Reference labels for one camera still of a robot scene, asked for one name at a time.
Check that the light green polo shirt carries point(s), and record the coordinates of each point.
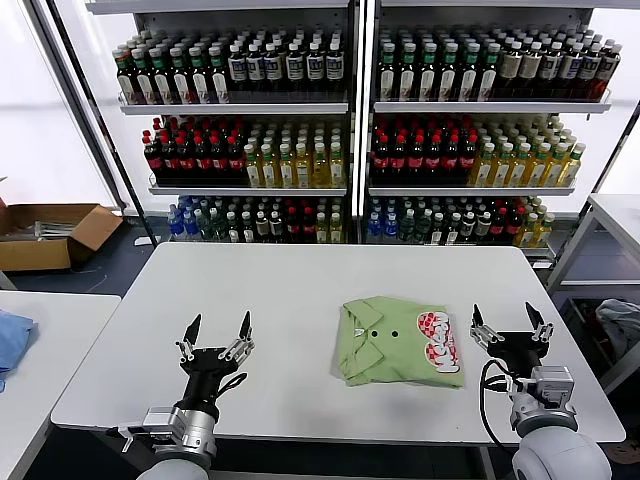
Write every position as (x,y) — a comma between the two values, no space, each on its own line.
(390,360)

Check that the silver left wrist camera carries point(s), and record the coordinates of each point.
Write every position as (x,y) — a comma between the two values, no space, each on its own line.
(160,421)

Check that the grey slanted frame post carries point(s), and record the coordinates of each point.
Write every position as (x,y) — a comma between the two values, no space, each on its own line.
(86,125)

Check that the small white floor object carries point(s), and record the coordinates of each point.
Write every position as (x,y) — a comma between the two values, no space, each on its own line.
(142,241)

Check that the white-cap dark drink bottle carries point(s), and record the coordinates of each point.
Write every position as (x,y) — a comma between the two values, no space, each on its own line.
(246,229)
(437,230)
(275,225)
(452,230)
(231,229)
(482,227)
(260,225)
(467,227)

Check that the red-label dark drink bottle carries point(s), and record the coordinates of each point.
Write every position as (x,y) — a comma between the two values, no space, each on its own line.
(512,225)
(292,227)
(307,227)
(497,227)

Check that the open brown cardboard box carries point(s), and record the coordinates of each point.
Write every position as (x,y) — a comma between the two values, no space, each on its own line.
(30,257)

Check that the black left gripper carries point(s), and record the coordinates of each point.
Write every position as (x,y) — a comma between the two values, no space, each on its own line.
(207,370)

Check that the red-cap cola bottle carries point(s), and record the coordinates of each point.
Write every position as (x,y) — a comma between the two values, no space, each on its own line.
(415,161)
(381,161)
(168,161)
(185,162)
(151,160)
(450,161)
(235,162)
(398,161)
(202,162)
(432,161)
(467,161)
(218,162)

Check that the blue-label dark tea bottle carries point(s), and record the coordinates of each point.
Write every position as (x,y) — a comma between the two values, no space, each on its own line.
(609,67)
(254,67)
(315,66)
(272,67)
(570,65)
(550,65)
(334,66)
(237,67)
(590,66)
(294,67)

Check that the green-cap dark drink bottle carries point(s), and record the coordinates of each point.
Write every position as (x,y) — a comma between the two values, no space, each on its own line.
(199,82)
(427,77)
(142,82)
(218,82)
(489,77)
(469,77)
(386,75)
(161,82)
(180,82)
(448,77)
(125,80)
(406,77)

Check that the dark frame post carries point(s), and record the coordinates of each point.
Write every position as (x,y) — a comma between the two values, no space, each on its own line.
(616,145)

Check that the beige-label dark tea bottle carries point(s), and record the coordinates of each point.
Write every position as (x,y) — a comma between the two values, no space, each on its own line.
(510,65)
(530,65)

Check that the blue water bottle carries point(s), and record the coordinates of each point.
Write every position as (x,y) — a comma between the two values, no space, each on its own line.
(374,229)
(174,225)
(188,227)
(390,229)

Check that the black slanted frame post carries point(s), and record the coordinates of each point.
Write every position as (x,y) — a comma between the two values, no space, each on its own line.
(101,125)

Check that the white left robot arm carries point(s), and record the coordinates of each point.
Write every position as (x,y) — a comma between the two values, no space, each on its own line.
(195,430)

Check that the light blue cloth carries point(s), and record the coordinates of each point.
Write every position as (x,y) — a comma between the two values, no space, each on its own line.
(12,340)

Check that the metal parts in plastic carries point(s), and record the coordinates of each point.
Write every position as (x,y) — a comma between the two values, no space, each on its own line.
(50,229)

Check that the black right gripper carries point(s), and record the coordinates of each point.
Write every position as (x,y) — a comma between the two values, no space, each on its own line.
(515,352)

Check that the green-tinted water bottle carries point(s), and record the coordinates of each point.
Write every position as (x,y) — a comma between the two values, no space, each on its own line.
(217,227)
(422,227)
(407,227)
(203,227)

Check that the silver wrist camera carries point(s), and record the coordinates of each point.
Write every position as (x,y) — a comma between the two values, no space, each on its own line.
(552,382)
(160,421)

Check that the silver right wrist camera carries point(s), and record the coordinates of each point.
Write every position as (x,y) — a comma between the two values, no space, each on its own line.
(552,382)

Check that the pale grey cloth bundle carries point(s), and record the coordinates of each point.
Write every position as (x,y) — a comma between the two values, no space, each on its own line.
(620,325)

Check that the white metal-frame side table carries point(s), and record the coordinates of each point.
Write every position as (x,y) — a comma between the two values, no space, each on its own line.
(615,215)

